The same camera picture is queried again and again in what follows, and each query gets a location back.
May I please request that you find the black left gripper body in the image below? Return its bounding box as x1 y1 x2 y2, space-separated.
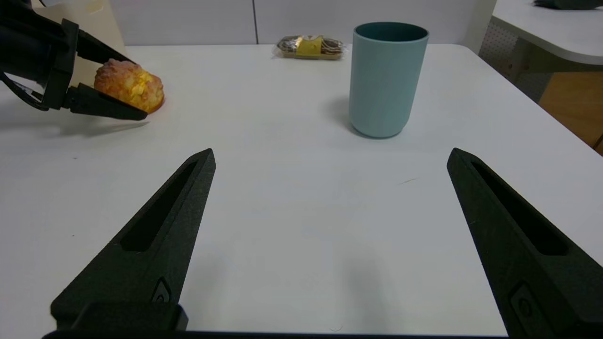
0 0 80 111

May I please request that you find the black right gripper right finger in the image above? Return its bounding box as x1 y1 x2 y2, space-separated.
447 148 603 338

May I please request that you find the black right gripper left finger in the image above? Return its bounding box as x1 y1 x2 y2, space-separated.
51 148 216 331

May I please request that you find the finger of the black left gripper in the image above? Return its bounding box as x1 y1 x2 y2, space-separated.
64 83 148 121
77 30 137 65

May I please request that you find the golden crusty bread bun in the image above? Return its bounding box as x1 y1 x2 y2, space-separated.
94 58 165 114

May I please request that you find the wrapped chocolate snack packet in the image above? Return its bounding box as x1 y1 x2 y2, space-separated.
272 34 348 61

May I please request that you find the light blue cup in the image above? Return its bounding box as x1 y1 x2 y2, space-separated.
349 22 430 139

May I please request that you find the white side table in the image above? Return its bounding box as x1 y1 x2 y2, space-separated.
490 0 603 66

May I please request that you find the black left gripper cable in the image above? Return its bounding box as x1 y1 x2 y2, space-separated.
0 72 50 112

